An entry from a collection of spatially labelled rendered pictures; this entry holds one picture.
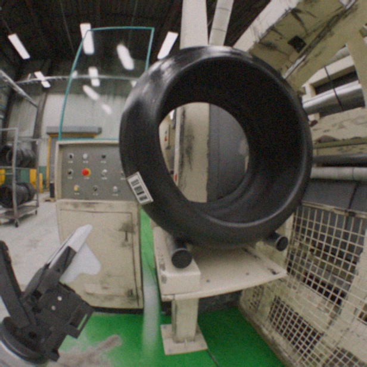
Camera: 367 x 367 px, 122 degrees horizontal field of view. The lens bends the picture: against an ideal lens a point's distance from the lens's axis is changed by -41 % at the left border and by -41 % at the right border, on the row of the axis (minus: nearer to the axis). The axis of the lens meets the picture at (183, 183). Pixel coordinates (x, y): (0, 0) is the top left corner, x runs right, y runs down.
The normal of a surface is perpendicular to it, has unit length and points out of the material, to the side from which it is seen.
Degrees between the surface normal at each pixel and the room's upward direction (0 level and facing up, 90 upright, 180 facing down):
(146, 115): 89
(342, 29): 162
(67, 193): 90
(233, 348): 0
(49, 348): 70
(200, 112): 90
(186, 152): 90
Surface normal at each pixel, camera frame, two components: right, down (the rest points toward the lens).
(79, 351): 0.04, -1.00
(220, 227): 0.15, 0.23
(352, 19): 0.04, 0.97
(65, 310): 0.74, -0.28
